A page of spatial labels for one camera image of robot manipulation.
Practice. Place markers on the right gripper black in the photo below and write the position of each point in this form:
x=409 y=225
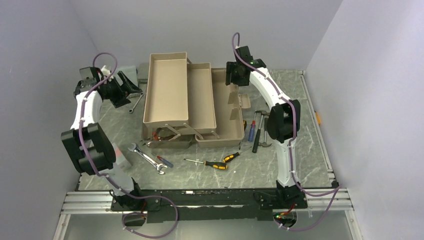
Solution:
x=230 y=77

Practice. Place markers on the orange black needle nose pliers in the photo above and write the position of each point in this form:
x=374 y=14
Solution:
x=160 y=139

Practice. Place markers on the large black yellow screwdriver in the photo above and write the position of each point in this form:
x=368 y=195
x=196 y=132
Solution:
x=231 y=157
x=213 y=164

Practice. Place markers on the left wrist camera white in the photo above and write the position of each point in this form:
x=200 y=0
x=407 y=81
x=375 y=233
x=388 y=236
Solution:
x=106 y=73

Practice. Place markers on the blue handled screwdriver red collar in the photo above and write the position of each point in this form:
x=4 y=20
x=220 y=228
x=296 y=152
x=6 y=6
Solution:
x=252 y=128

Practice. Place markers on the large silver open wrench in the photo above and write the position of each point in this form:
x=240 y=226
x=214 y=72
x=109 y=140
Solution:
x=158 y=166

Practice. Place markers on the beige plastic toolbox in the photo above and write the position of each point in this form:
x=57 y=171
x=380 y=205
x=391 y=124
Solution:
x=193 y=101

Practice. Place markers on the yellow utility knife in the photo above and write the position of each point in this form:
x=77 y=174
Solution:
x=318 y=118

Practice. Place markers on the short claw hammer black grip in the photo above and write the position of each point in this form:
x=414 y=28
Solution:
x=265 y=143

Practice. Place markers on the clear plastic parts box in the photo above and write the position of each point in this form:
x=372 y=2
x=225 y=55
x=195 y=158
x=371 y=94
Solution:
x=138 y=75

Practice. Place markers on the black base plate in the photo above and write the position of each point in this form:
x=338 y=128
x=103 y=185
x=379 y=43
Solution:
x=213 y=204

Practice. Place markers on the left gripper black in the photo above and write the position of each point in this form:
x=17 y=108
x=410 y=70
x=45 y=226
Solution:
x=121 y=100

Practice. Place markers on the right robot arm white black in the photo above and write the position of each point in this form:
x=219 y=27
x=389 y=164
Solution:
x=283 y=122

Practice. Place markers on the small silver wrench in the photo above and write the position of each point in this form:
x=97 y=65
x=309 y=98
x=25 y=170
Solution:
x=131 y=110

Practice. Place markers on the small blue precision screwdriver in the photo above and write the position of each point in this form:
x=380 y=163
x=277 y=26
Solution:
x=163 y=160

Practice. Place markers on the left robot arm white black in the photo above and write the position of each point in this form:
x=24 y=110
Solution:
x=86 y=143

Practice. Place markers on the long claw hammer black grip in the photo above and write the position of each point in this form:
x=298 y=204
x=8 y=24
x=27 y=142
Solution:
x=258 y=132

